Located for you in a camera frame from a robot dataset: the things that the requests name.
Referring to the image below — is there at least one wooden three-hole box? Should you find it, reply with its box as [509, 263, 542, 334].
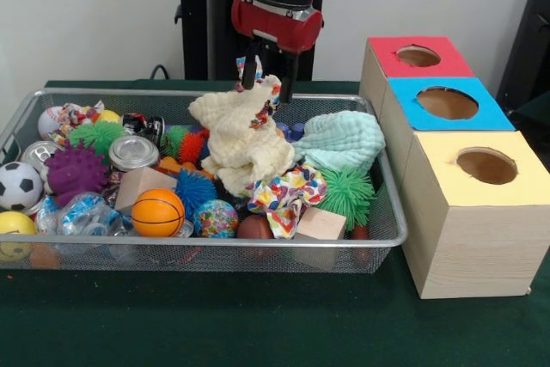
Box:
[358, 35, 550, 300]

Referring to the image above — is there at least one purple spiky ball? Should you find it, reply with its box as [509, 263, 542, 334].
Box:
[45, 139, 111, 208]

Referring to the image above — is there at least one shallow wire mesh bin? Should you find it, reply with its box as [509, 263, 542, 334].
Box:
[0, 87, 409, 276]

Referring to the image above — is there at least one cream waffle cloth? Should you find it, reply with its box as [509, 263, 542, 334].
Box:
[187, 74, 296, 196]

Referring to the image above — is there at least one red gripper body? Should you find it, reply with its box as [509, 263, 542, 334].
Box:
[230, 0, 324, 55]

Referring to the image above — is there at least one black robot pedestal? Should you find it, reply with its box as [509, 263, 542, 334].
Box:
[165, 0, 347, 82]

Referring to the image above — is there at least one black and white soccer ball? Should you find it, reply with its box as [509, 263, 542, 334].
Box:
[0, 162, 44, 212]

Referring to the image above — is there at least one green spiky ball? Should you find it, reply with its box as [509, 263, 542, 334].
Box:
[68, 120, 126, 162]
[320, 165, 377, 230]

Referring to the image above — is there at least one mint green waffle cloth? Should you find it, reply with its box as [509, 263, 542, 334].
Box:
[294, 111, 387, 173]

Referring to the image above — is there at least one blue spiky ball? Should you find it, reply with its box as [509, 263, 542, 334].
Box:
[174, 168, 219, 220]

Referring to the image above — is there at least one orange basketball toy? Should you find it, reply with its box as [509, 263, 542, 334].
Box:
[131, 188, 186, 238]

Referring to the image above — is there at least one plain wooden cube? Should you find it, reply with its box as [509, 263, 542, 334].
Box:
[295, 207, 348, 242]

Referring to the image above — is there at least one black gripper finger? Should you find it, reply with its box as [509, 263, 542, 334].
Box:
[240, 39, 261, 91]
[278, 51, 301, 105]

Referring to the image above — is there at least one colourful patterned cloth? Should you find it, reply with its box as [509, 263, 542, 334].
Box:
[247, 163, 328, 240]
[235, 55, 283, 130]

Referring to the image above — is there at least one globe print ball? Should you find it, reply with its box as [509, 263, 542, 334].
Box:
[192, 199, 240, 239]

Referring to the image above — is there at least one dark green tablecloth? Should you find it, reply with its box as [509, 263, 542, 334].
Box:
[513, 94, 550, 127]
[0, 78, 550, 367]

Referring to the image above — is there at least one black stand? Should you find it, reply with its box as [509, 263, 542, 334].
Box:
[496, 0, 550, 104]

